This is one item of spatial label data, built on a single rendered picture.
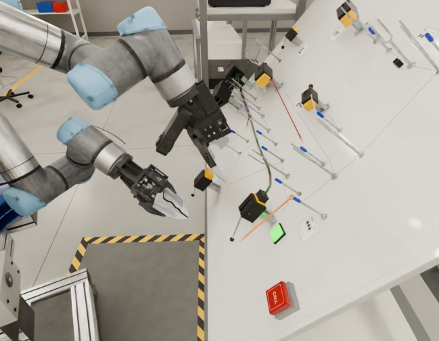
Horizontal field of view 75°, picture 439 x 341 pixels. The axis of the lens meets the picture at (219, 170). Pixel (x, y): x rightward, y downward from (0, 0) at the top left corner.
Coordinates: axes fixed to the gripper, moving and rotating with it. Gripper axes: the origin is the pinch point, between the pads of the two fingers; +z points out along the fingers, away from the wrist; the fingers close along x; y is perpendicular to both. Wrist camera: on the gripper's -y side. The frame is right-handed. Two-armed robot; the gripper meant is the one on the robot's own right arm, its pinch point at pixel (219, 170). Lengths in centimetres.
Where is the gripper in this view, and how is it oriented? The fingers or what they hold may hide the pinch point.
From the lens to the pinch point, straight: 67.0
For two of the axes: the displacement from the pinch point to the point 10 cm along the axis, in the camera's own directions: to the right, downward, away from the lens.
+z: 4.7, 7.3, 5.0
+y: 8.7, -4.7, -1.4
